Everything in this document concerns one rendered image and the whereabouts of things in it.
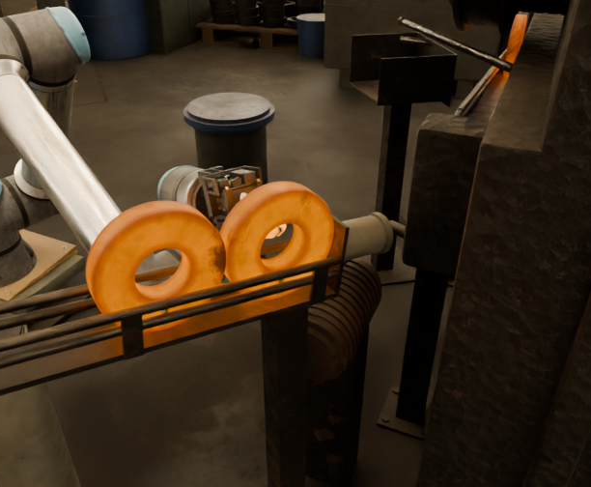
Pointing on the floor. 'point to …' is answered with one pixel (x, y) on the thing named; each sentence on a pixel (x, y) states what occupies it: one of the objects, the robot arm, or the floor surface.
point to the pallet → (257, 21)
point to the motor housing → (338, 373)
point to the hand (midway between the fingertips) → (276, 233)
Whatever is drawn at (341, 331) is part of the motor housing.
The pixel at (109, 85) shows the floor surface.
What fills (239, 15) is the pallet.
